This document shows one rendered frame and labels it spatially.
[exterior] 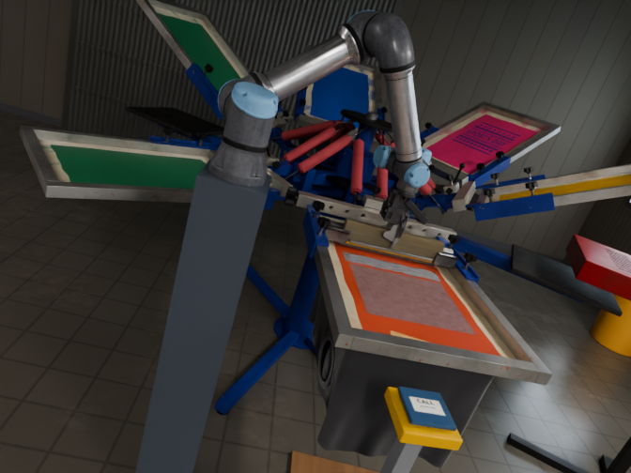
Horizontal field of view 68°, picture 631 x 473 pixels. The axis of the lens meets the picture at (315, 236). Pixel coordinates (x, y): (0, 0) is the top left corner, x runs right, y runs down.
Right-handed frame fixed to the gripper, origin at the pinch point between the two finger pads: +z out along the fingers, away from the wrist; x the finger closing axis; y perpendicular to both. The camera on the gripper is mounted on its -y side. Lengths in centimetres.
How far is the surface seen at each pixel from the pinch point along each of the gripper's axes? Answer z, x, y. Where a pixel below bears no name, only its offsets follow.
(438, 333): 5.5, 46.6, -3.2
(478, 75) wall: -77, -352, -168
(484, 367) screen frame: 4, 61, -10
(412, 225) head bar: -1.7, -20.7, -14.2
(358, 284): 5.5, 27.6, 16.7
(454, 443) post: 7, 85, 7
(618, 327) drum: 80, -145, -274
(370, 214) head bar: -2.0, -20.7, 4.4
